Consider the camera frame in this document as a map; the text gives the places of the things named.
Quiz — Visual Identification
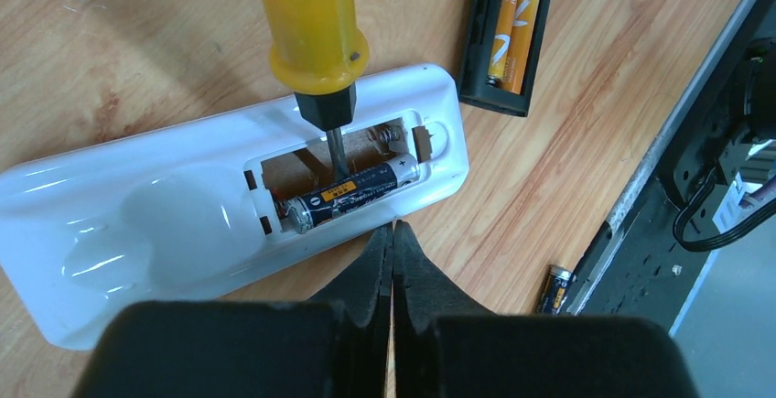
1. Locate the white remote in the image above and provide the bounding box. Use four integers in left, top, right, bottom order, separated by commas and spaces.
1, 64, 469, 350

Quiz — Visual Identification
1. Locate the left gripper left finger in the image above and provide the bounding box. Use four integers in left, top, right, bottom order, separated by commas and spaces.
73, 224, 393, 397

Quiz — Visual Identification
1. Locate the orange battery left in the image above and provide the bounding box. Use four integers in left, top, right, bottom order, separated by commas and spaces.
487, 0, 518, 85

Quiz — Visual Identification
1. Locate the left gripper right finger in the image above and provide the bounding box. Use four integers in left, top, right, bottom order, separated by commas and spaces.
393, 221, 697, 397

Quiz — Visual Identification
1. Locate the yellow handled screwdriver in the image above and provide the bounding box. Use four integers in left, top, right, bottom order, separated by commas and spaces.
262, 0, 369, 179

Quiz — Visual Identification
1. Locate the orange battery right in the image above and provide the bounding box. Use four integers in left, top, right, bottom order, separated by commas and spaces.
501, 0, 540, 94

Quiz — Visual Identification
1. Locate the black AAA battery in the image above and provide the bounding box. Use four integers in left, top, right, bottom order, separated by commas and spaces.
281, 154, 421, 234
534, 264, 575, 316

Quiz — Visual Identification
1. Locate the orange battery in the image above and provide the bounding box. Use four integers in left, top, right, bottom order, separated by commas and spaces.
487, 0, 518, 85
501, 0, 540, 94

